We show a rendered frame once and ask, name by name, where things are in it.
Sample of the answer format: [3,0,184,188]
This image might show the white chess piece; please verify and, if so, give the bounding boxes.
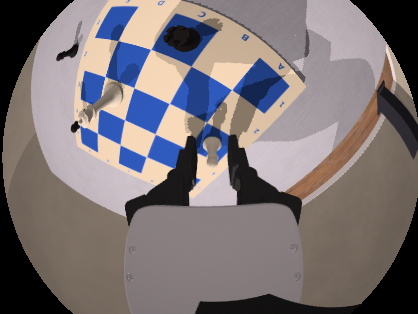
[77,83,123,128]

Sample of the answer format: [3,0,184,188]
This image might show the white chess pawn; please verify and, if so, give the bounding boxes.
[203,136,221,168]

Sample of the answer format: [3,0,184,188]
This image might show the blue and cream checkered chessboard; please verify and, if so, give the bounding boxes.
[74,0,306,198]

